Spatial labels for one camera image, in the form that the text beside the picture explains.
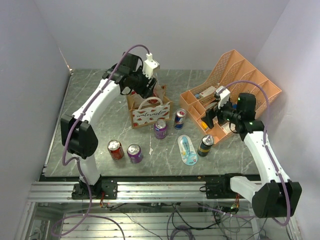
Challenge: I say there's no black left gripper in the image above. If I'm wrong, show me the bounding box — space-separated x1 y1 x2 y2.
130 65 159 100

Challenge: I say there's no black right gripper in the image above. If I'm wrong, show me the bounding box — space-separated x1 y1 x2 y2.
200 96 241 129

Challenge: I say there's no blue Red Bull can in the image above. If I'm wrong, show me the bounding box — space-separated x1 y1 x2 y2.
173 108 187 130

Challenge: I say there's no watermelon canvas bag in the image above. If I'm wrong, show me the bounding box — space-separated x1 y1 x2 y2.
126 85 173 129

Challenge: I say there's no red cola can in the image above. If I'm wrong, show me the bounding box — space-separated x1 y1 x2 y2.
107 140 124 160

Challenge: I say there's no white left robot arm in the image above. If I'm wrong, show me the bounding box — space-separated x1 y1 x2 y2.
60 52 160 199

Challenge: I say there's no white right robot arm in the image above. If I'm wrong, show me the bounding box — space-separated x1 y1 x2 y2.
202 89 302 219

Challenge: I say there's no black yellow beverage can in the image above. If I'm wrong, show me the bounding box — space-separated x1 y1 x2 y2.
197 134 214 157

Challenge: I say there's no purple Fanta can by bag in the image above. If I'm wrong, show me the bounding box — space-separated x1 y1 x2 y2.
154 119 167 140

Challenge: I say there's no white card in organizer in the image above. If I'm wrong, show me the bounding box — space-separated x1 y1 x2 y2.
221 122 236 134

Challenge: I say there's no red white box in organizer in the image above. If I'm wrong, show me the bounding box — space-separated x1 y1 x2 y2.
199 86 216 99

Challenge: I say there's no blue correction tape package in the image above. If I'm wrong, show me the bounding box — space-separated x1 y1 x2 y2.
177 135 198 166

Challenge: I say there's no orange plastic desk organizer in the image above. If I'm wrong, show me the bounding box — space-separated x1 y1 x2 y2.
178 49 283 145

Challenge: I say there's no purple Fanta can front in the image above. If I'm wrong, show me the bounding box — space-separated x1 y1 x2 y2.
126 144 143 164

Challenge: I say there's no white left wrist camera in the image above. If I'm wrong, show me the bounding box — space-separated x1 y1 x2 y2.
142 53 160 79

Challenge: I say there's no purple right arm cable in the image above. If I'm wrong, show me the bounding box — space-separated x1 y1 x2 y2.
197 80 292 227

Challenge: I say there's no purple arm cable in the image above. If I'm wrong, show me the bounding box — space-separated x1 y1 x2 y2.
197 80 292 227
50 44 152 240

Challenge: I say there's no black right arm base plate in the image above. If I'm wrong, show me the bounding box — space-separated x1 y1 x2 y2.
199 173 244 199

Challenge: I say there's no aluminium mounting rail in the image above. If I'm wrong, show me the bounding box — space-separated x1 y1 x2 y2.
27 181 210 203

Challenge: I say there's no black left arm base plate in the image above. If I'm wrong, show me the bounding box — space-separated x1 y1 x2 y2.
71 177 118 200

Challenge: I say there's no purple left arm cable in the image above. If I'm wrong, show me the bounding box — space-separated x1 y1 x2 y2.
50 44 152 240

